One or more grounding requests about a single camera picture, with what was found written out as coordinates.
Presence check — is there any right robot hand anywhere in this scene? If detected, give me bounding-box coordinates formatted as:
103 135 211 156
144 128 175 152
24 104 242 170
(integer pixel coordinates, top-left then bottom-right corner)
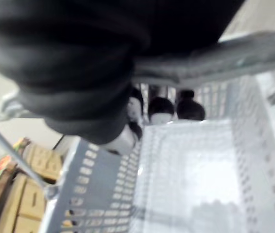
0 0 246 156

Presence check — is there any clear plastic shopping basket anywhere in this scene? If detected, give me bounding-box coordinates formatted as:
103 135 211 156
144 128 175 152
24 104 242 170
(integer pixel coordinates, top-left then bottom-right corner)
0 29 275 233

